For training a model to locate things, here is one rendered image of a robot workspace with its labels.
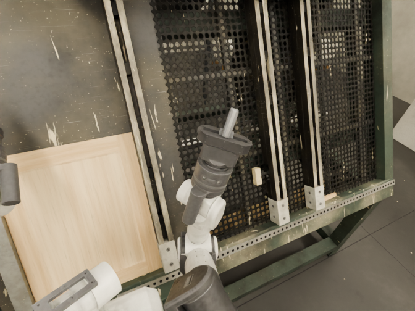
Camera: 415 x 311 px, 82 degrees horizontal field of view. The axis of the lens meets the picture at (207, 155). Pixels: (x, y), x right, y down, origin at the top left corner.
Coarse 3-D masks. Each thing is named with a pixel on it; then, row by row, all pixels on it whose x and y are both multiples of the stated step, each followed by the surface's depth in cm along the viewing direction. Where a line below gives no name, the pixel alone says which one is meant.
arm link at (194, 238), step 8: (184, 232) 80; (192, 232) 72; (200, 232) 70; (184, 240) 78; (192, 240) 75; (200, 240) 74; (208, 240) 78; (184, 248) 76; (192, 248) 76; (208, 248) 77
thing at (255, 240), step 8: (384, 184) 144; (392, 184) 147; (368, 192) 139; (344, 200) 132; (352, 200) 134; (328, 208) 128; (336, 208) 130; (312, 216) 124; (288, 224) 118; (296, 224) 120; (272, 232) 114; (280, 232) 116; (248, 240) 110; (256, 240) 111; (232, 248) 107; (240, 248) 108; (224, 256) 105; (176, 272) 97; (152, 280) 94; (160, 280) 95; (168, 280) 96; (136, 288) 91
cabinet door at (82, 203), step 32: (32, 160) 77; (64, 160) 80; (96, 160) 84; (128, 160) 88; (32, 192) 78; (64, 192) 82; (96, 192) 86; (128, 192) 90; (32, 224) 79; (64, 224) 83; (96, 224) 87; (128, 224) 91; (32, 256) 80; (64, 256) 84; (96, 256) 88; (128, 256) 93; (32, 288) 81
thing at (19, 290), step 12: (0, 228) 74; (0, 240) 74; (12, 240) 77; (0, 252) 74; (12, 252) 76; (0, 264) 75; (12, 264) 76; (12, 276) 77; (24, 276) 79; (12, 288) 77; (24, 288) 78; (12, 300) 77; (24, 300) 79
